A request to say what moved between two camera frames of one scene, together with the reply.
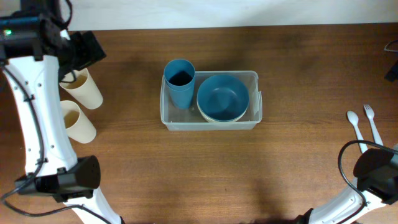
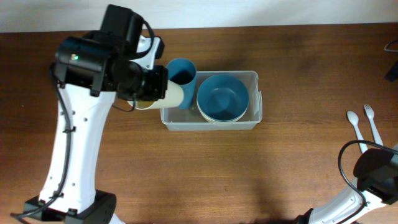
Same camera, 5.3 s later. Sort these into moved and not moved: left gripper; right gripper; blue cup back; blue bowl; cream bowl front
Moved: left gripper
Not moved: blue cup back; right gripper; cream bowl front; blue bowl
